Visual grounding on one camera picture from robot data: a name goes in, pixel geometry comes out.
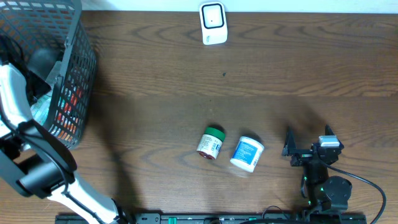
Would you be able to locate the green lid white jar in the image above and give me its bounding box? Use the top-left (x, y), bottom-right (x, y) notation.
top-left (197, 127), bottom-right (226, 160)

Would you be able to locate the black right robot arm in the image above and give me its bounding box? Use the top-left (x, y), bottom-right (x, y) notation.
top-left (282, 126), bottom-right (352, 217)

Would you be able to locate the white barcode scanner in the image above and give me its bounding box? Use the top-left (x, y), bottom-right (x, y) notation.
top-left (199, 2), bottom-right (228, 45)

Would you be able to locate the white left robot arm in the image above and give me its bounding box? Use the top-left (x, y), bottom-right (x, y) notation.
top-left (1, 35), bottom-right (136, 223)

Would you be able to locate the white blue label tub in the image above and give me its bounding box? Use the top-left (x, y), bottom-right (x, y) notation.
top-left (230, 136), bottom-right (265, 173)

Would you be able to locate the grey plastic mesh basket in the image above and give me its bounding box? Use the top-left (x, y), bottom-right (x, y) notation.
top-left (1, 0), bottom-right (96, 149)

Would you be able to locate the teal white wipes packet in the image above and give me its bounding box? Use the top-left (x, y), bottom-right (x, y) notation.
top-left (30, 62), bottom-right (63, 127)

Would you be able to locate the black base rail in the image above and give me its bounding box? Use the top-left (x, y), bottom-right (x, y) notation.
top-left (55, 212), bottom-right (368, 224)

